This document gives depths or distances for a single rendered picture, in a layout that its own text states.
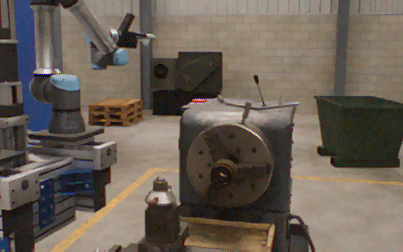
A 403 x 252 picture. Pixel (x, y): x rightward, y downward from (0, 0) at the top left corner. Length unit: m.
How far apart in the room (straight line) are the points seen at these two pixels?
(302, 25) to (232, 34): 1.71
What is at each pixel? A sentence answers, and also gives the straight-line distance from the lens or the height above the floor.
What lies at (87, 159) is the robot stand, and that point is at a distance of 1.88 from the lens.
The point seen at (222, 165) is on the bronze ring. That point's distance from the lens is 1.53.
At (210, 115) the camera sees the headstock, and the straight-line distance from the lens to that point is 1.83.
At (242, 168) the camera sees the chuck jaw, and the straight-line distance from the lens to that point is 1.59.
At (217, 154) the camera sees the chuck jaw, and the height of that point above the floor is 1.14.
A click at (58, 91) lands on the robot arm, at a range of 1.90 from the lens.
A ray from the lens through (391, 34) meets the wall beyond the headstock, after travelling 11.75.
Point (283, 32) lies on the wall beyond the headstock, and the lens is 11.54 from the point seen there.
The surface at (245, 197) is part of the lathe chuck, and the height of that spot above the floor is 0.97.
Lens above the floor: 1.49
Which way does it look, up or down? 10 degrees down
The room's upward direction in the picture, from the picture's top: straight up
